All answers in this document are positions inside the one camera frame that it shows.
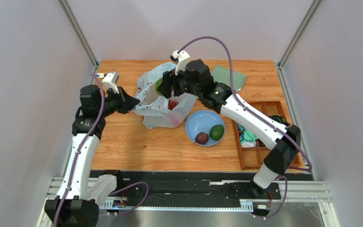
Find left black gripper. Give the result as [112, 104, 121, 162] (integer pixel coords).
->
[97, 87, 139, 118]

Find dark green round fruit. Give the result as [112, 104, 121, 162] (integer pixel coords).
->
[155, 78, 164, 96]

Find red apple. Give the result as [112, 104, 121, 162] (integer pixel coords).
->
[168, 100, 179, 110]

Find light blue cartoon plastic bag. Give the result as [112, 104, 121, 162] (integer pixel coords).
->
[134, 62, 197, 129]

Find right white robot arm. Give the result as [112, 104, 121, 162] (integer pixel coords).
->
[157, 59, 301, 189]

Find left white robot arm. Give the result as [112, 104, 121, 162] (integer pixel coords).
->
[44, 85, 140, 227]

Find blue round plate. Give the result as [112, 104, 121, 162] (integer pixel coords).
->
[185, 110, 226, 147]

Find green white striped cloth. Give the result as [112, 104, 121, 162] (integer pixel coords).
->
[210, 65, 248, 93]

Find dark purple passion fruit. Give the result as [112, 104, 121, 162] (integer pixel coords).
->
[195, 132, 209, 145]

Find green avocado fruit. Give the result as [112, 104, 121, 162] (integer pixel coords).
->
[209, 124, 225, 140]

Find teal white socks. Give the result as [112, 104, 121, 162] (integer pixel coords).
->
[237, 123, 258, 148]

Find wooden compartment tray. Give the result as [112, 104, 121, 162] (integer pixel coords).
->
[232, 101, 289, 170]

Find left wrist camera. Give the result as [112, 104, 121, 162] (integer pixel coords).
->
[97, 71, 120, 94]

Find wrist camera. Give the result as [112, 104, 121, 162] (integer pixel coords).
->
[97, 71, 120, 94]
[170, 50, 190, 75]

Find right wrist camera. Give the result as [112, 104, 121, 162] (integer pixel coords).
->
[170, 50, 190, 75]

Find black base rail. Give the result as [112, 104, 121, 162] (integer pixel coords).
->
[88, 170, 283, 209]

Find dark coiled cable bundle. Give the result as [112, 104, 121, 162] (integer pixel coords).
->
[268, 114, 287, 125]

